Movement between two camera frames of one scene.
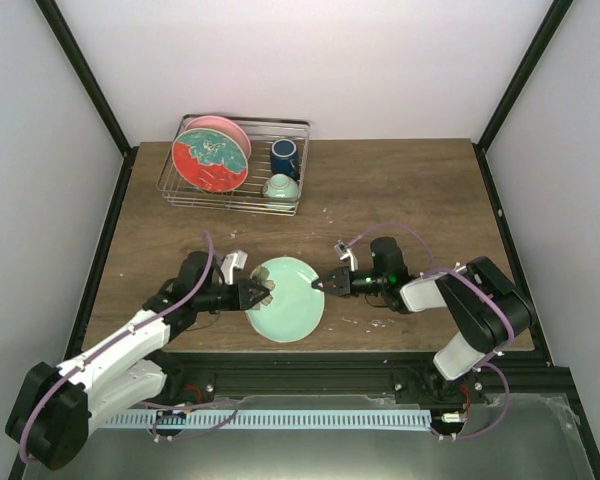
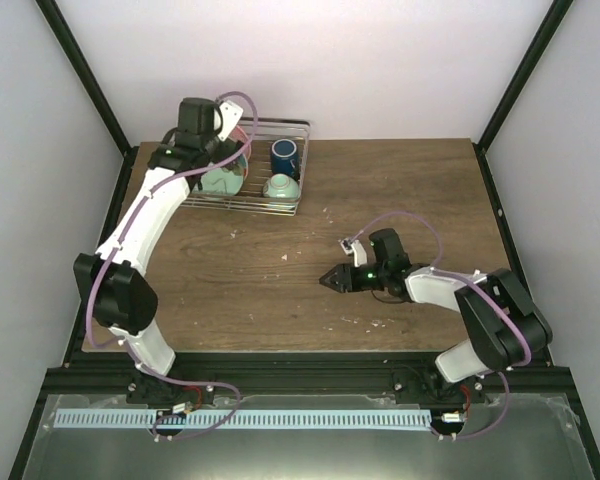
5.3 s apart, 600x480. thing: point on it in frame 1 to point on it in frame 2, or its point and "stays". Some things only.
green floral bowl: [280, 188] stays
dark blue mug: [284, 159] stays
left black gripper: [244, 302] to [229, 149]
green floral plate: [293, 309] to [227, 180]
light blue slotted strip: [277, 418] stays
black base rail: [524, 378] stays
